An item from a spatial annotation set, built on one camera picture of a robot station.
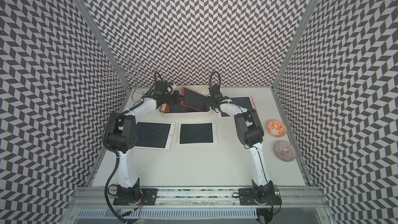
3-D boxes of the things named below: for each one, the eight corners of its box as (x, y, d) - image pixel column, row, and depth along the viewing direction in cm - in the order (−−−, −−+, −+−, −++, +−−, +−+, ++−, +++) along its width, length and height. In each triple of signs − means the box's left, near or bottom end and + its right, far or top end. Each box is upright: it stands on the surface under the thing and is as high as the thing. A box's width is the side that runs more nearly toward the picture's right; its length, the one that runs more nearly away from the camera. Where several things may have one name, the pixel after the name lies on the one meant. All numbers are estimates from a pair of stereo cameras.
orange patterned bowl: (270, 138, 96) (273, 133, 91) (266, 125, 102) (269, 120, 97) (283, 138, 96) (287, 133, 91) (279, 125, 102) (282, 120, 97)
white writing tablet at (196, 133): (175, 144, 93) (175, 142, 91) (178, 123, 102) (178, 122, 101) (217, 144, 93) (217, 142, 91) (216, 124, 103) (216, 122, 101)
